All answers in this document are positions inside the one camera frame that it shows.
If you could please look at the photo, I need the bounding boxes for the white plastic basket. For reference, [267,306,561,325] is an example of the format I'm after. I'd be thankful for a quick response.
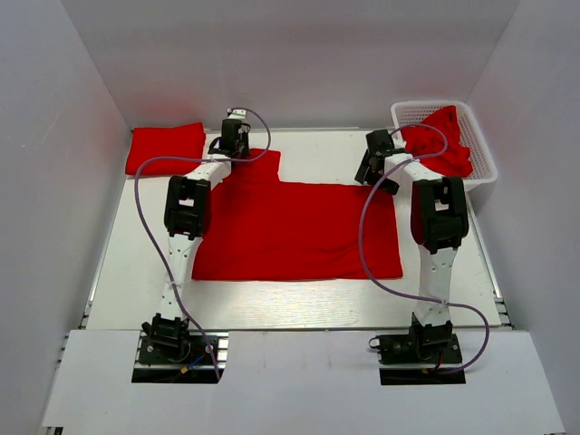
[391,100,498,192]

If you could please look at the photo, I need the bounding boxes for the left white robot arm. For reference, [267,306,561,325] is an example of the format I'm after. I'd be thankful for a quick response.
[159,108,251,325]

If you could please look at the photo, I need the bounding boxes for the folded red t shirt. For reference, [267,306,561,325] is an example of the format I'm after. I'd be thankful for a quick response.
[125,122,206,177]

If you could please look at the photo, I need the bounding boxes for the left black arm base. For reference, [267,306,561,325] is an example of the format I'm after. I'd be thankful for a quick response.
[131,314,228,384]

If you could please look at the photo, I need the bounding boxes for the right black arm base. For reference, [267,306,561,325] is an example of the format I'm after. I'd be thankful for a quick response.
[368,322,466,386]

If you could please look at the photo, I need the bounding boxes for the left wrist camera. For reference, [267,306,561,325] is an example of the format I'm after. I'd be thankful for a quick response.
[227,108,247,122]

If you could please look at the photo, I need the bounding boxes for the red t shirt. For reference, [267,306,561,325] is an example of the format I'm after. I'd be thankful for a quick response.
[192,151,403,281]
[125,122,206,177]

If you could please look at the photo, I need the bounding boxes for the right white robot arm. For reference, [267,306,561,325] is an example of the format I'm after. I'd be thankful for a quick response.
[355,123,469,362]

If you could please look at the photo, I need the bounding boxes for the red t shirts in basket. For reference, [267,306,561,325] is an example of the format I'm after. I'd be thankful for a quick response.
[401,105,473,179]

